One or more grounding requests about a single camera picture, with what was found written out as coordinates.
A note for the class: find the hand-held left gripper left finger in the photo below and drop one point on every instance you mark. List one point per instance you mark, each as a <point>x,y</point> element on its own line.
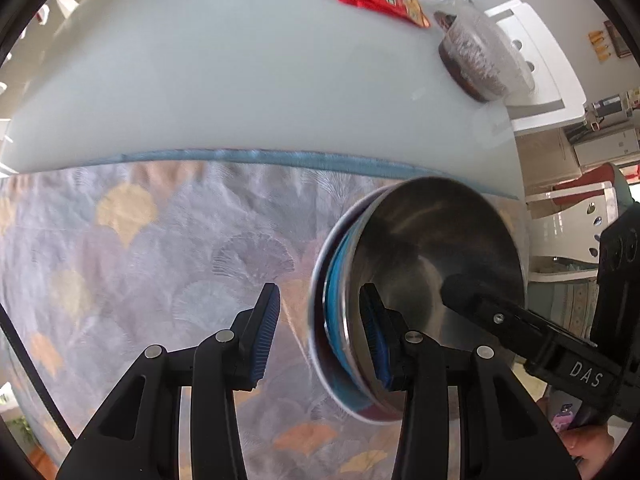
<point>265,332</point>

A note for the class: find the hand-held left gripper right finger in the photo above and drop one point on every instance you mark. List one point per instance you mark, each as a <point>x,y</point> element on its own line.
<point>375,340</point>

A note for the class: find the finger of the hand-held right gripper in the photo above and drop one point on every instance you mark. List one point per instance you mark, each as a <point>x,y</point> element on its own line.
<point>480,307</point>

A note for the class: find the pink patterned bowl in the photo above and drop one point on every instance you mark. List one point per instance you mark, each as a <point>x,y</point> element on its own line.
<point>317,285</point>

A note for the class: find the person's right hand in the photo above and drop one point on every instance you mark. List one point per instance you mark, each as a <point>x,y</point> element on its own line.
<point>585,447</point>

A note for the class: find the white chair red cushion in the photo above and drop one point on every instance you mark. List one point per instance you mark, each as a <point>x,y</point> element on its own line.
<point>565,230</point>

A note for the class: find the floral patterned tablecloth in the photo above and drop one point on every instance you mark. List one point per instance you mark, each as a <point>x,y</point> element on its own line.
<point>150,260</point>

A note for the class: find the white air conditioner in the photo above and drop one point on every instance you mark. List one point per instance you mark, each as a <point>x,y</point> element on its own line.
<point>605,147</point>

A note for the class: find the clear container with dark contents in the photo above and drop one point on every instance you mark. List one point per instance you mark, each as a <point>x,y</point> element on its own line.
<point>475,60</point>

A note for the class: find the green potted plant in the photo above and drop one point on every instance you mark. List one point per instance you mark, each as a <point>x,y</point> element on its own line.
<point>22,427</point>

